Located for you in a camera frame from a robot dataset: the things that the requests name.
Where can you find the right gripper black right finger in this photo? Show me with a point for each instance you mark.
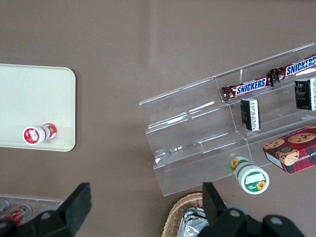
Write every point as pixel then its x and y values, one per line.
pixel 217 212

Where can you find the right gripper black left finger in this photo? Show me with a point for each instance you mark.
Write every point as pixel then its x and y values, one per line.
pixel 71 212

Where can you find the light oval wicker basket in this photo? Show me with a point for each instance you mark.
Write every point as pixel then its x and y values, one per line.
pixel 175 214

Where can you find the beige plastic tray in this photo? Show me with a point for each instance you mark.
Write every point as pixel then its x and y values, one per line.
pixel 37 98

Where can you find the stack of foil trays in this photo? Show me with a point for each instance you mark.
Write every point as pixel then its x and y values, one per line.
pixel 193 223

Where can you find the clear acrylic bottle rack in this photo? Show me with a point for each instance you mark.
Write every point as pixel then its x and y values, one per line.
pixel 37 201

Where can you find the green sunflower yogurt cup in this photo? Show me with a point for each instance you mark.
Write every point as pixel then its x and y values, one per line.
pixel 251 179

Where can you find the red cola bottle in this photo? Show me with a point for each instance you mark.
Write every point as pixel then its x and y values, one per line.
pixel 17 213

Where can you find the clear acrylic stepped display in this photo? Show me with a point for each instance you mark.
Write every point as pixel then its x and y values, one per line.
pixel 192 133

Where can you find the red yogurt cup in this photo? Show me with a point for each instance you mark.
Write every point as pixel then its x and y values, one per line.
pixel 33 134

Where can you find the red plaid cookie box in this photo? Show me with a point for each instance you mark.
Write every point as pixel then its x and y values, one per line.
pixel 293 150

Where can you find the small black box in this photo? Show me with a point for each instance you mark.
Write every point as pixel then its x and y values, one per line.
pixel 306 95
pixel 249 114

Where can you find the snickers bar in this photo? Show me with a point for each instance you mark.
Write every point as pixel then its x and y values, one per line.
pixel 296 69
pixel 249 87

